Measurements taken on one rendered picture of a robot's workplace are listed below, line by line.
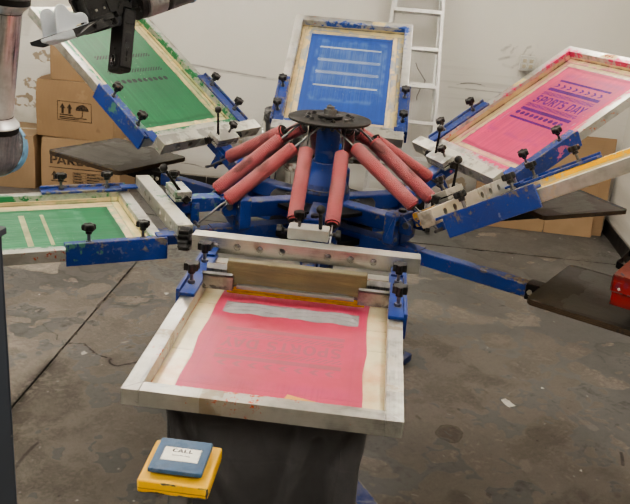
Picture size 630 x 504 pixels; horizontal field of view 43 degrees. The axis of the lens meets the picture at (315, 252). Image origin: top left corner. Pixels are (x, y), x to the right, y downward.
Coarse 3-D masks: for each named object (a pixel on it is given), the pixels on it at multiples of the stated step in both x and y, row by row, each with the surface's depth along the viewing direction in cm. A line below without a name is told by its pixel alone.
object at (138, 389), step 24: (168, 336) 189; (144, 360) 177; (144, 384) 168; (168, 408) 166; (192, 408) 166; (216, 408) 165; (240, 408) 165; (264, 408) 164; (288, 408) 164; (312, 408) 164; (336, 408) 165; (360, 408) 166; (384, 408) 172; (360, 432) 164; (384, 432) 163
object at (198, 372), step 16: (224, 304) 216; (272, 304) 219; (288, 304) 220; (208, 320) 207; (224, 320) 207; (240, 320) 208; (256, 320) 209; (272, 320) 210; (288, 320) 210; (208, 336) 198; (208, 352) 190; (192, 368) 183; (208, 368) 183; (224, 368) 184; (240, 368) 184; (176, 384) 176; (192, 384) 176; (208, 384) 177; (224, 384) 177; (240, 384) 178; (256, 384) 178
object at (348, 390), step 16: (304, 304) 221; (320, 304) 222; (304, 320) 211; (336, 336) 204; (352, 336) 205; (352, 352) 196; (352, 368) 189; (272, 384) 179; (288, 384) 179; (304, 384) 180; (320, 384) 181; (336, 384) 181; (352, 384) 182; (320, 400) 174; (336, 400) 175; (352, 400) 175
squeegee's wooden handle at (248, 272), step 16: (240, 272) 219; (256, 272) 219; (272, 272) 218; (288, 272) 218; (304, 272) 217; (320, 272) 217; (336, 272) 217; (352, 272) 217; (288, 288) 219; (304, 288) 219; (320, 288) 218; (336, 288) 218; (352, 288) 217
